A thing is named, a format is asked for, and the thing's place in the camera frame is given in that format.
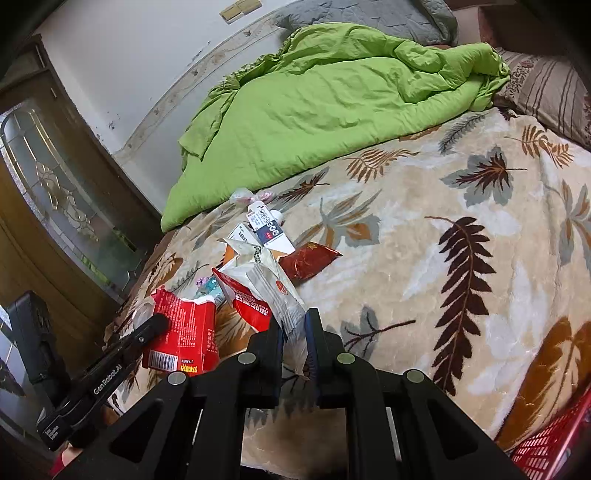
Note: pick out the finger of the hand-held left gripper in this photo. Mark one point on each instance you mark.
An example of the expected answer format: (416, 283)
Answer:
(143, 332)

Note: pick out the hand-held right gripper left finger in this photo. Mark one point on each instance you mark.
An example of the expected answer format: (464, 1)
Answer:
(276, 353)

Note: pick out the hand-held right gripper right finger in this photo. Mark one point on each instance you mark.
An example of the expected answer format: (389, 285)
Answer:
(311, 353)

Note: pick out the red carton box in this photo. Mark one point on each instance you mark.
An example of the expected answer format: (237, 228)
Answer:
(189, 332)

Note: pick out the white red snack bag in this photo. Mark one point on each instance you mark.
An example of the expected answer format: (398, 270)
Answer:
(272, 295)

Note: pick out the red plastic basket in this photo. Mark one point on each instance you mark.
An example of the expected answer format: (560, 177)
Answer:
(549, 443)

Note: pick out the clear plastic scrap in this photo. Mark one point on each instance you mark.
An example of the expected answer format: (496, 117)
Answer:
(143, 311)

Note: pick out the small teal wrapper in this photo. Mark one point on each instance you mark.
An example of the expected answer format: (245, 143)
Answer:
(212, 286)

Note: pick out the dark red snack packet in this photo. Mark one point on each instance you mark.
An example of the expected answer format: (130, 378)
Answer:
(307, 263)

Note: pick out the crumpled cream orange wrapper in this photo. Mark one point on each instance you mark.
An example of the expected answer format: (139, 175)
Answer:
(249, 254)

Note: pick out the white blue carton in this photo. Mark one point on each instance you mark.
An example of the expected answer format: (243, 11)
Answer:
(267, 228)

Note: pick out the flat white paper box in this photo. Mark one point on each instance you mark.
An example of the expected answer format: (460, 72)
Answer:
(240, 233)

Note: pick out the leaf print blanket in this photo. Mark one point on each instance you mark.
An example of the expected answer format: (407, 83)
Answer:
(415, 277)

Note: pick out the wooden cabinet with glass door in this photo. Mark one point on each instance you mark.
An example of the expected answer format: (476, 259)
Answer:
(27, 258)

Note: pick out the crumpled clear plastic wrapper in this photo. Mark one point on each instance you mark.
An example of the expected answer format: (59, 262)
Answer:
(241, 196)

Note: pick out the green quilt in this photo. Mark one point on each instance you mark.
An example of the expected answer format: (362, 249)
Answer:
(300, 106)

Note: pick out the grey quilted pillow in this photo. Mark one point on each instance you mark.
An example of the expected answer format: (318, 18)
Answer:
(369, 18)

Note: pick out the brown striped pillow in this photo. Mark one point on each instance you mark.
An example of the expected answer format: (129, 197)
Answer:
(549, 87)

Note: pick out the brown wooden headboard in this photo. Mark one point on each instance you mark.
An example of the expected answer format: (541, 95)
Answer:
(508, 27)

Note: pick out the beige wall switch plate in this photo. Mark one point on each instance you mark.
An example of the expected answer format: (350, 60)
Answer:
(248, 5)
(229, 14)

